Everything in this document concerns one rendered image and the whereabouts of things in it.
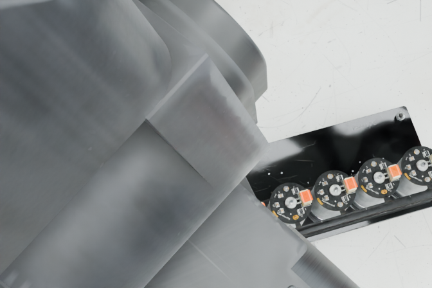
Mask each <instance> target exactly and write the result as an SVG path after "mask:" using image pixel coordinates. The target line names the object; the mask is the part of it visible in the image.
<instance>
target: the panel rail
mask: <svg viewBox="0 0 432 288"><path fill-rule="evenodd" d="M427 188H428V190H424V191H422V192H418V193H414V194H411V195H407V196H404V197H400V198H398V199H394V200H390V199H389V197H388V196H387V197H384V198H383V199H384V202H382V203H380V204H376V205H373V206H369V207H366V208H362V209H360V210H356V211H351V212H349V213H346V212H345V209H342V210H340V211H339V212H340V214H341V215H338V216H335V217H331V218H328V219H324V220H321V221H318V222H313V223H311V224H307V225H304V226H301V224H300V222H298V223H295V226H296V228H295V229H296V230H297V231H298V232H299V233H301V234H302V235H304V234H307V233H311V232H314V231H318V230H322V229H325V228H329V227H331V226H335V225H338V224H342V223H345V222H349V221H353V220H356V219H360V218H362V217H366V216H369V215H373V214H376V213H380V212H384V211H386V210H390V209H394V208H398V207H400V206H404V205H407V204H411V203H415V202H418V201H421V200H424V199H429V198H431V197H432V184H430V185H428V184H427Z"/></svg>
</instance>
